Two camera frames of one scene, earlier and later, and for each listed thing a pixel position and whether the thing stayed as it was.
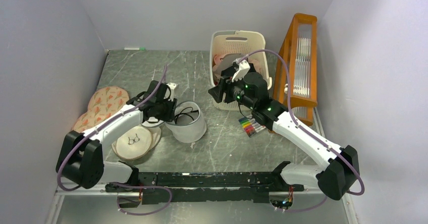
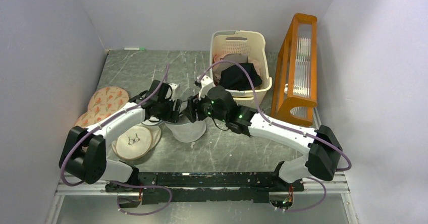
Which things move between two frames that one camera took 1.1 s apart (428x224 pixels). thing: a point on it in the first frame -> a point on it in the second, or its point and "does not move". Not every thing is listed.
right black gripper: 224,86 -> 194,103
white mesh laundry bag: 189,125 does not move
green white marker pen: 142,48 does not move
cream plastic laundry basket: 252,43 does not move
